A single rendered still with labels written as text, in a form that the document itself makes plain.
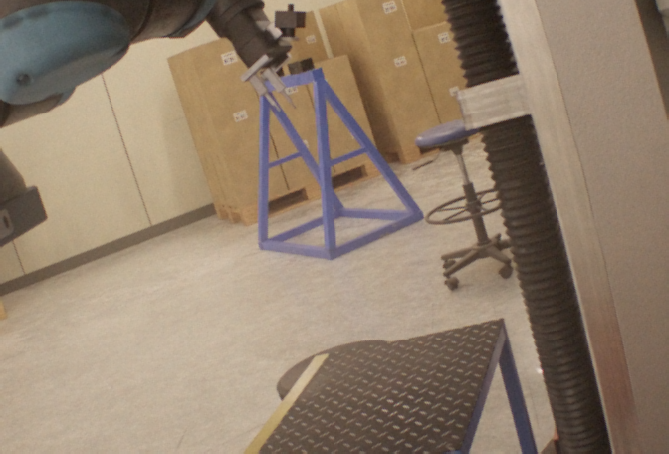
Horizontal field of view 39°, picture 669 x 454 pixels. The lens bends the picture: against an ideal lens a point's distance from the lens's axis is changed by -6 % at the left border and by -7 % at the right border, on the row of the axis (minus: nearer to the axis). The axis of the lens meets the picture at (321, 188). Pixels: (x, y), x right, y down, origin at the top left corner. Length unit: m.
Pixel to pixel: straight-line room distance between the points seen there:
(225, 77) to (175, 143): 1.25
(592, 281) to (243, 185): 7.18
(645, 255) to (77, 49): 0.35
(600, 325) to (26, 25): 0.36
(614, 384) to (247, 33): 0.98
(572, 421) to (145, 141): 8.14
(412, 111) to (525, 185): 7.66
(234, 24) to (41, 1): 0.74
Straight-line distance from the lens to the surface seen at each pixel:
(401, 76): 7.98
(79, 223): 8.40
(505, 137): 0.34
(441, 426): 1.62
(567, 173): 0.32
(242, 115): 7.49
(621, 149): 0.32
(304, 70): 5.79
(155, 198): 8.50
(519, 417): 2.09
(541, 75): 0.32
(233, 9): 1.27
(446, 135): 4.24
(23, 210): 1.54
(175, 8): 0.67
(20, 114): 1.61
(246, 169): 7.49
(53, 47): 0.55
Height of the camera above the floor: 1.27
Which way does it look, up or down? 9 degrees down
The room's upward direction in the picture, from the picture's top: 18 degrees counter-clockwise
